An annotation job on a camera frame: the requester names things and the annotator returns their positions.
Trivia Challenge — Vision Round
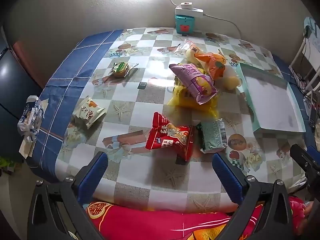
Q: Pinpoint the cream snack packet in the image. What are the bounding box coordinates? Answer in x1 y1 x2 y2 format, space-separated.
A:
72 96 105 130

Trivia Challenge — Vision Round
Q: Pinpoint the green snack packet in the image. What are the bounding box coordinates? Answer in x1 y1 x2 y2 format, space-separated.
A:
196 120 228 153

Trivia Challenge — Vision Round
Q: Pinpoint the yellow plastic bag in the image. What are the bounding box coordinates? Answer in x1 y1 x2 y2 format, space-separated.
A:
167 76 219 113

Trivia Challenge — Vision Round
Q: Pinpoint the purple snack packet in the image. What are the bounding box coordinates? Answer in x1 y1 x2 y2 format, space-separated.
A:
169 64 217 105

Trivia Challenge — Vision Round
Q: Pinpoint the green plant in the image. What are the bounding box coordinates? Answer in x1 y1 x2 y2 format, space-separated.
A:
0 156 16 172

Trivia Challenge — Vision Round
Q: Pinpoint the yellow jelly cup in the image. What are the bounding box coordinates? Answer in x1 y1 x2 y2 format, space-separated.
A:
220 72 240 91

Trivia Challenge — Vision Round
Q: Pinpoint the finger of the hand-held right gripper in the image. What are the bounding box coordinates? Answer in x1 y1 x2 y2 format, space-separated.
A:
290 144 320 200

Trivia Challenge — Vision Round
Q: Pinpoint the crumpled blue white wrapper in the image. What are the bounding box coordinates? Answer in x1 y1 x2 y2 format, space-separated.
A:
17 95 49 159

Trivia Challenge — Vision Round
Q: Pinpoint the red printed blanket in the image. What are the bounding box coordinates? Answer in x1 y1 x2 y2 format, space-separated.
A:
85 196 310 240

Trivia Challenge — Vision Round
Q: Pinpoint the small burger candy packet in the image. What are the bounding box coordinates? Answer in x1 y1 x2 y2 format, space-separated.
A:
108 62 139 78

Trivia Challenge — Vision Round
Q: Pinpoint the white metal rack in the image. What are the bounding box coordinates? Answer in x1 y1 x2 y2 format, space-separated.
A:
289 17 320 93

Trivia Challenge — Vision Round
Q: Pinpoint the teal white cardboard box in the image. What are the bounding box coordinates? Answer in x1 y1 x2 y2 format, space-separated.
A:
236 62 306 138

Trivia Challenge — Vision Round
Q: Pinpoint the orange pumpkin snack packet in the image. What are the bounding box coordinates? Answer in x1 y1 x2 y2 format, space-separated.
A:
194 52 227 80

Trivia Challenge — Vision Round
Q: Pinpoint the white power cable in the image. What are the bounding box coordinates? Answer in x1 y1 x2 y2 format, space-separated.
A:
203 12 243 39

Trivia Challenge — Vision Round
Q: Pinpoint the dark cabinet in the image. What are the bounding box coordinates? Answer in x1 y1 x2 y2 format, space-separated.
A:
0 25 43 155

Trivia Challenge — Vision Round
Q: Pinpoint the teal cube box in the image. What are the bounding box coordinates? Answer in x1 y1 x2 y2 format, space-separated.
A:
175 14 196 33

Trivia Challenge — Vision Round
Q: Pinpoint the clear bread packet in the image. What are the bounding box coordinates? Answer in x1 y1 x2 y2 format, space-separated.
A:
174 40 208 67

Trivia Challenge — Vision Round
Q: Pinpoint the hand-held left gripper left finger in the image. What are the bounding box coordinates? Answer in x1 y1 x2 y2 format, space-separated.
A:
27 151 109 240

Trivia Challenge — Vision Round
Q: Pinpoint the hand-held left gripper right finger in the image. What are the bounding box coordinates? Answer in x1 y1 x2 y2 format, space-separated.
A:
212 152 294 240

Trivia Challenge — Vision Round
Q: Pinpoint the red snack packet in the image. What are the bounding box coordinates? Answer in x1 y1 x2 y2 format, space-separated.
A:
145 112 195 162

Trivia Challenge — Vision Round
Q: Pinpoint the checked printed tablecloth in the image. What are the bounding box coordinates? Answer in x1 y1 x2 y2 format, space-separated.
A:
26 27 320 205

